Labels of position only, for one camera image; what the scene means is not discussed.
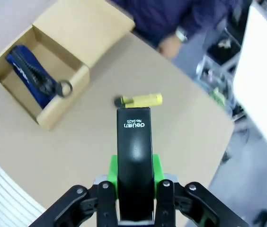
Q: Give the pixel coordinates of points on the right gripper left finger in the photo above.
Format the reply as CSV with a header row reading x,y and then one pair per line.
x,y
100,203

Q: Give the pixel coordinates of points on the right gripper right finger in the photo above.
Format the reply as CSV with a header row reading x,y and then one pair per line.
x,y
171,203

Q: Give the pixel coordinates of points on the black deli stapler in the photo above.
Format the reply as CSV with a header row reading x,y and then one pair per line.
x,y
134,142

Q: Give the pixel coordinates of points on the yellow marker pen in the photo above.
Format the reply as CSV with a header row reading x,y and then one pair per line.
x,y
145,99

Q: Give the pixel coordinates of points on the navy campus pencil case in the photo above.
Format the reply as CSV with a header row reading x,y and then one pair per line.
x,y
24,78

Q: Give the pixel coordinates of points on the brown cardboard box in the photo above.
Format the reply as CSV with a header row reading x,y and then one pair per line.
x,y
81,35

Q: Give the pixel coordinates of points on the person's left forearm purple sleeve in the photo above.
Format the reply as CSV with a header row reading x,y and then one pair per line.
x,y
157,28

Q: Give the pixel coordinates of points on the person's left hand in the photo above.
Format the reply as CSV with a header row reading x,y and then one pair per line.
x,y
170,47

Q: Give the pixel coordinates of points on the white ribbed cover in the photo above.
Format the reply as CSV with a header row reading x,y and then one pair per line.
x,y
3,189

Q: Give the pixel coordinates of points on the white table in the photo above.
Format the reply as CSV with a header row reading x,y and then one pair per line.
x,y
261,71

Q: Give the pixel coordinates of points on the black storage bin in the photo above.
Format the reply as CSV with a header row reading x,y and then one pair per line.
x,y
223,50

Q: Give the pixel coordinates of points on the silver wristwatch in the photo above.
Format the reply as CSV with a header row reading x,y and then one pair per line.
x,y
181,35

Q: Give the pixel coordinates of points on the person in purple jacket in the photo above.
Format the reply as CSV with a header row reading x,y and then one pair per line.
x,y
195,14

